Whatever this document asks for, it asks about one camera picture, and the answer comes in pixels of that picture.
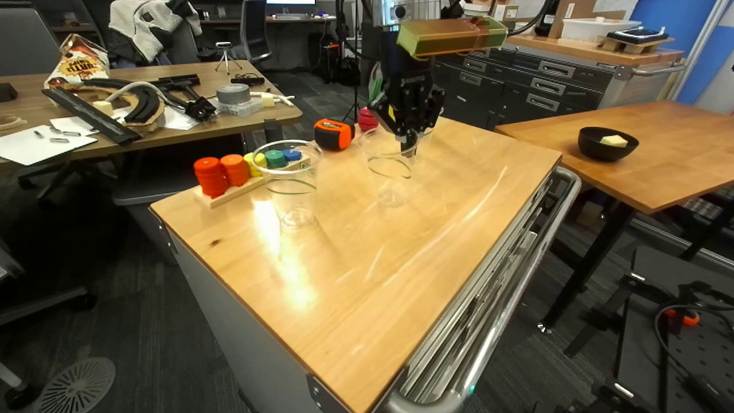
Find yellow stacking piece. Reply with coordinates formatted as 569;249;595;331
243;153;268;179

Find white tray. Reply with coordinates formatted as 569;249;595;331
559;16;642;49

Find black curved strap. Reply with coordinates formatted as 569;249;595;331
105;78;167;134

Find red stacking cylinder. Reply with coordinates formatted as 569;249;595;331
190;156;229;200

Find orange clamp handle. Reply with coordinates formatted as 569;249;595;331
659;305;703;333

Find grey drawer cabinet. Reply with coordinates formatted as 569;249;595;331
428;32;687;132

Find orange stacking cylinder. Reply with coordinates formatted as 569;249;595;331
219;153;252;189

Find white paper sheet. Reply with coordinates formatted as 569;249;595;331
0;124;98;167

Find tan wrist mounted box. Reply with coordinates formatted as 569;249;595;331
395;16;510;62

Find black tablet on stand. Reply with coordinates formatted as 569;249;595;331
600;29;675;57

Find black bowl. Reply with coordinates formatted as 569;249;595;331
577;124;641;165

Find metal tool cart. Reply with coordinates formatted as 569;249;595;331
148;112;585;413

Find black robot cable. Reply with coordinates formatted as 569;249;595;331
502;0;556;39

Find wooden stacking toy base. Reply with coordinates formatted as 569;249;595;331
192;170;267;212

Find blue wall panel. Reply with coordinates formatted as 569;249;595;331
628;0;734;108

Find long black bar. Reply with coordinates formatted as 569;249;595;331
41;87;144;147

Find black hand tool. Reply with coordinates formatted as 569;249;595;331
150;73;219;124

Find grey tape roll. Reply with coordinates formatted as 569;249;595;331
214;80;254;117

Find white round fan base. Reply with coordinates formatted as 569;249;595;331
32;356;119;413

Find white black jacket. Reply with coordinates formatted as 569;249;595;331
109;0;205;64

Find wooden desk black legs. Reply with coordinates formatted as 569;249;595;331
494;101;734;333

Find cluttered wooden office desk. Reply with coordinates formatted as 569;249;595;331
0;57;305;194

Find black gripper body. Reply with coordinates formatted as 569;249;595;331
378;54;448;124

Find snack chips bag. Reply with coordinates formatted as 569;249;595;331
44;32;112;93

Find computer monitor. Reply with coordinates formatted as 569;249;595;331
261;0;320;24

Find clear glass bowl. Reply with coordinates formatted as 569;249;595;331
250;139;325;232

